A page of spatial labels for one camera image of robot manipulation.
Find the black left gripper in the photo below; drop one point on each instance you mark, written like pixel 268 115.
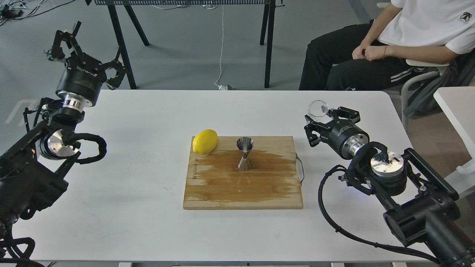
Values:
pixel 84 77

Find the steel double jigger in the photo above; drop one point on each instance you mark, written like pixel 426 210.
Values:
pixel 244 145

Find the person right hand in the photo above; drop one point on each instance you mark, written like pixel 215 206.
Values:
pixel 359 52

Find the chair with grey armrest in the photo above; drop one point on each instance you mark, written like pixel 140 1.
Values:
pixel 426 81

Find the small clear glass cup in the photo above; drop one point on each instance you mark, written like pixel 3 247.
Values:
pixel 317 109

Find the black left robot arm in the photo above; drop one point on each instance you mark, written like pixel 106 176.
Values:
pixel 33 170

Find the wooden cutting board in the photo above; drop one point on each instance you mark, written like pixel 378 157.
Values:
pixel 214 181

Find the seated person white shirt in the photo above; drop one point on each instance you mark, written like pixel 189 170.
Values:
pixel 328 63

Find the yellow lemon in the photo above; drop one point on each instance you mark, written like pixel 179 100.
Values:
pixel 205 142

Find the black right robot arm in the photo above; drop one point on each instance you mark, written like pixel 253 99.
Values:
pixel 420 206

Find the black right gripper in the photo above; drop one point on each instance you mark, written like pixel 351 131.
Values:
pixel 340 133

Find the person left hand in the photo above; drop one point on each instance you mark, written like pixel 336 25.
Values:
pixel 372 53

